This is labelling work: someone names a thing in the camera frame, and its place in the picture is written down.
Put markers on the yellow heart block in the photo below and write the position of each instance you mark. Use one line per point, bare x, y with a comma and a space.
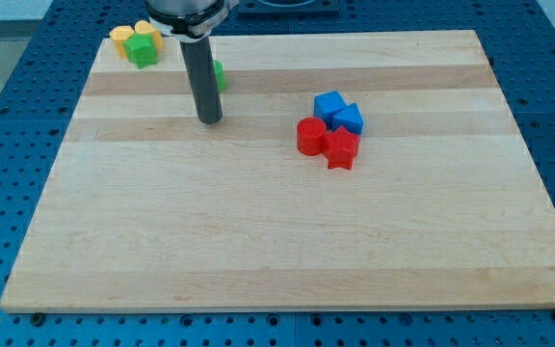
143, 27

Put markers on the red star block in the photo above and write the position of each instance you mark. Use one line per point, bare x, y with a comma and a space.
340, 147

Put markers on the green cylinder block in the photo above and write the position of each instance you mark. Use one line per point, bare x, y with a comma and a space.
220, 75

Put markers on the blue cube block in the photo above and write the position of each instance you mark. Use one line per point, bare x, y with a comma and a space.
326, 105

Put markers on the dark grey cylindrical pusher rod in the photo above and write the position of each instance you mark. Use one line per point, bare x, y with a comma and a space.
199, 65

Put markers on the yellow hexagon block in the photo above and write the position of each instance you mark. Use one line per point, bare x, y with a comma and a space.
119, 35

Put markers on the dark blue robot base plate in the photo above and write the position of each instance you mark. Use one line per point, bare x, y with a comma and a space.
262, 8

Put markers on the red cylinder block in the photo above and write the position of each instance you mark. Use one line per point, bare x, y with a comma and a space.
310, 136

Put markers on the wooden board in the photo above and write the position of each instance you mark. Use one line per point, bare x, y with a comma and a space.
147, 210

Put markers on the green star block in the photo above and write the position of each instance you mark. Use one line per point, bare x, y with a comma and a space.
140, 50

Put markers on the blue triangle block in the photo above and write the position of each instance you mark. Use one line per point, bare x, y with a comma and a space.
350, 118

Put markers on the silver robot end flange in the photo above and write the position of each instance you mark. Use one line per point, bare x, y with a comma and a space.
188, 20

